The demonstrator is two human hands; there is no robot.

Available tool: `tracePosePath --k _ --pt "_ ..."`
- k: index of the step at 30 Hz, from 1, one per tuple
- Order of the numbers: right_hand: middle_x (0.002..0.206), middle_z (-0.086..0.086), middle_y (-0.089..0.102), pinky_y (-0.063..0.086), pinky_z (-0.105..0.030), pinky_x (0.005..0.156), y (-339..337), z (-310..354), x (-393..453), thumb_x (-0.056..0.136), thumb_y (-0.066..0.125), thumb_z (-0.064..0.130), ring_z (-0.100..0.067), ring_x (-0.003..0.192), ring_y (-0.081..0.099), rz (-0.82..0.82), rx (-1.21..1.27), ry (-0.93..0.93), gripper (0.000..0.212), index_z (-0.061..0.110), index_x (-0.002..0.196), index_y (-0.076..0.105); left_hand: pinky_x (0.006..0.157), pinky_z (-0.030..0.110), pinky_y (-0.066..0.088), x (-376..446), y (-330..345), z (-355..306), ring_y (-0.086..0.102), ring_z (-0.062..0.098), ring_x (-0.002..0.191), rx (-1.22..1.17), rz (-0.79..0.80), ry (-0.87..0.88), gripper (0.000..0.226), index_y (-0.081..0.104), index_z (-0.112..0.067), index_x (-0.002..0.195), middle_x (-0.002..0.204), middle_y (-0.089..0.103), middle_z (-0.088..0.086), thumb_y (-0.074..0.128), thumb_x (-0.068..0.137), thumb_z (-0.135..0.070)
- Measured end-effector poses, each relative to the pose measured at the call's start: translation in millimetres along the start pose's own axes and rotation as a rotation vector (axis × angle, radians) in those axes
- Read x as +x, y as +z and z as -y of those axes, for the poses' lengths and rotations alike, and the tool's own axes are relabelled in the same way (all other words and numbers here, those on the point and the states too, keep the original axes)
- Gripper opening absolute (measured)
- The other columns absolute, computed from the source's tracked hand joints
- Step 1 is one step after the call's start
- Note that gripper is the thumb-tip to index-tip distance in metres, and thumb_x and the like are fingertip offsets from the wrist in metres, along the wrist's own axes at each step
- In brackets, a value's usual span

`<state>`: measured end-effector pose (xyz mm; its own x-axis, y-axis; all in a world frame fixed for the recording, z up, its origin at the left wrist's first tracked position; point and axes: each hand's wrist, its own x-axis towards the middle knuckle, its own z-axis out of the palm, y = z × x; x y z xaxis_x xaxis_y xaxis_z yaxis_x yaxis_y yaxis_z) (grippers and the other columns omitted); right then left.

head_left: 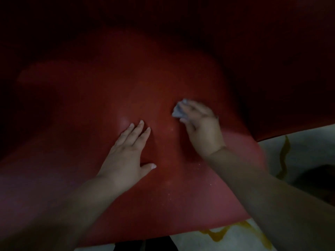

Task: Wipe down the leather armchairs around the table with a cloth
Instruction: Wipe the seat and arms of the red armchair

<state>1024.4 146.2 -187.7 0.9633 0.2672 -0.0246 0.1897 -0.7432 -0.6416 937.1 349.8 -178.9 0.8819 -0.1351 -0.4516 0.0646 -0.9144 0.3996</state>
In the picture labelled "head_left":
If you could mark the person's left thumb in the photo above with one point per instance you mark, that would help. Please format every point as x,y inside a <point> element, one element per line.
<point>148,168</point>

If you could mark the person's right thumb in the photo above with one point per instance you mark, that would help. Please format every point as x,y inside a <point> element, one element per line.
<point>187,124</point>

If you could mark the person's right hand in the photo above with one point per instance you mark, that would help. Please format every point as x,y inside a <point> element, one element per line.
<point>205,133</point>

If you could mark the person's left hand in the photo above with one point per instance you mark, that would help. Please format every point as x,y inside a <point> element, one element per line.
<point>125,162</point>

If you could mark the small grey wiping cloth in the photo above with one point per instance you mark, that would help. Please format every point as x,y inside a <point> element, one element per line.
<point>178,110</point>

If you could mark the person's left forearm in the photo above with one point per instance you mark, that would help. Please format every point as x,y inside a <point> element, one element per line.
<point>65,214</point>

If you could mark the person's right forearm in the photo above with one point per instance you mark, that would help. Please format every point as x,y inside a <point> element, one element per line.
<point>272,203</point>

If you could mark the person's left middle finger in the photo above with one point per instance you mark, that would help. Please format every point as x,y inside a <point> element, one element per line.
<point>136,133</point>

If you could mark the red plastic chair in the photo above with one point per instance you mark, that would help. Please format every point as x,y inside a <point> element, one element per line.
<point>162,83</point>

